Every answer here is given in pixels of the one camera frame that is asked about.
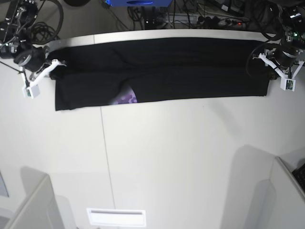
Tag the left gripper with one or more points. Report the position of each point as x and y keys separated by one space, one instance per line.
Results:
x=281 y=62

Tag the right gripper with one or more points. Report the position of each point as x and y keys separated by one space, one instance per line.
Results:
x=35 y=61

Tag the black T-shirt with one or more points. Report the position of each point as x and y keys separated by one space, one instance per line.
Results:
x=157 y=70

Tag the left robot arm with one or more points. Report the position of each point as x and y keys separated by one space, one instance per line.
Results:
x=282 y=23

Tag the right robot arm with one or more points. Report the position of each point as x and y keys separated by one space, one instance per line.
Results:
x=24 y=40

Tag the blue box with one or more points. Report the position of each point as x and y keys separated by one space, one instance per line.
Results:
x=145 y=3

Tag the white power strip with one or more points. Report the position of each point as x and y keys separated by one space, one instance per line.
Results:
x=197 y=21

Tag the black keyboard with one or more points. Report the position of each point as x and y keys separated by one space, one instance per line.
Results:
x=299 y=175

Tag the white left partition panel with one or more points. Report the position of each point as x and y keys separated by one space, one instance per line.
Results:
x=41 y=208

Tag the white partition panel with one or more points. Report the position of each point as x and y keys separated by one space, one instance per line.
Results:
x=41 y=208
x=278 y=202

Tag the white right partition panel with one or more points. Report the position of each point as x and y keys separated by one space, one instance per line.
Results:
x=278 y=202

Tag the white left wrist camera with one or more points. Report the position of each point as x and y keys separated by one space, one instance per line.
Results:
x=288 y=84

